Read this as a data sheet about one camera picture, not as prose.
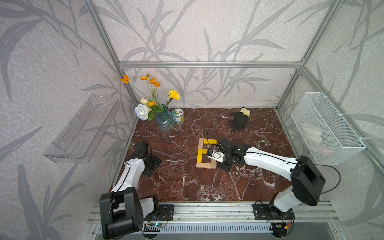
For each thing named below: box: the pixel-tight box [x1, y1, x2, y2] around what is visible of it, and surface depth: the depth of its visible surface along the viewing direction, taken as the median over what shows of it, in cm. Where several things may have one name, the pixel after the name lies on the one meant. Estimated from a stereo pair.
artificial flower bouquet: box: [120, 72, 181, 122], surface depth 87 cm
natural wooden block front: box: [196, 162, 212, 169], surface depth 91 cm
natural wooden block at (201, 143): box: [198, 137, 204, 150], surface depth 100 cm
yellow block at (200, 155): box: [197, 149, 203, 163], surface depth 95 cm
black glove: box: [230, 107, 251, 132], surface depth 115 cm
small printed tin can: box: [172, 108, 185, 124], surface depth 110 cm
